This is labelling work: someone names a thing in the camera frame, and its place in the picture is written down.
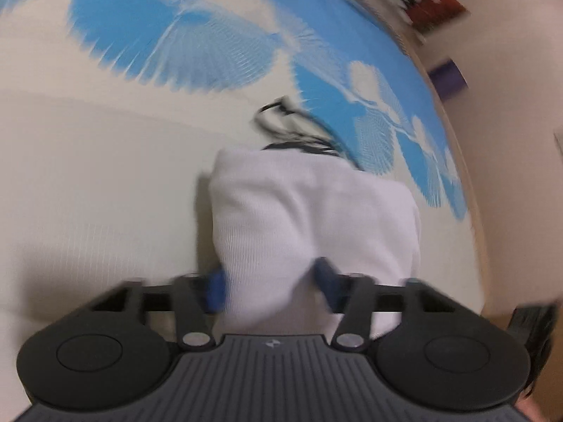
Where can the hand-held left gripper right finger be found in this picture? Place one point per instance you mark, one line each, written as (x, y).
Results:
(326, 278)

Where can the purple object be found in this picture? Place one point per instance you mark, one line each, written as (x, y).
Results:
(448, 80)

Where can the blue white printed blanket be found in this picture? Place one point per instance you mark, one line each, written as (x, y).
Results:
(110, 162)

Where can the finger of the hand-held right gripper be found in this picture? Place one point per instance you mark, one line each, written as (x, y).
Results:
(532, 323)

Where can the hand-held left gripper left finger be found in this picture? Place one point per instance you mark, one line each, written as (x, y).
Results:
(215, 291)

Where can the red box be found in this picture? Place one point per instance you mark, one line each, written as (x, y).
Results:
(440, 9)

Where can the black white striped garment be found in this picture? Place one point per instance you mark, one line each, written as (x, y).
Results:
(308, 228)

